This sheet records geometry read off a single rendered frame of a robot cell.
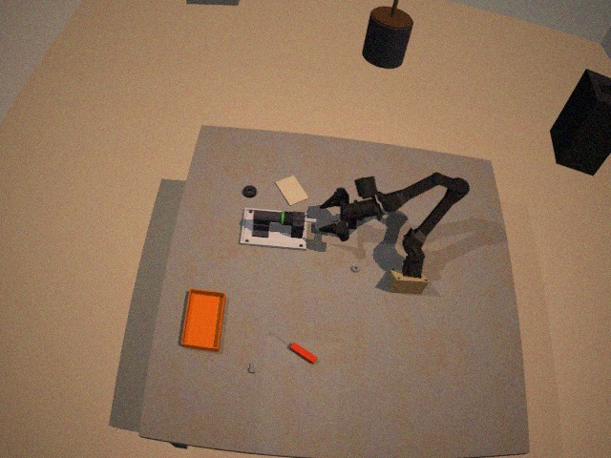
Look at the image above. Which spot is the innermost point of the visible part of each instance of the red block with thin grey rod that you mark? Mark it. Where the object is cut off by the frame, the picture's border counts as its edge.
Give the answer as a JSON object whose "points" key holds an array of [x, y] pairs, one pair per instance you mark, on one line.
{"points": [[303, 353]]}

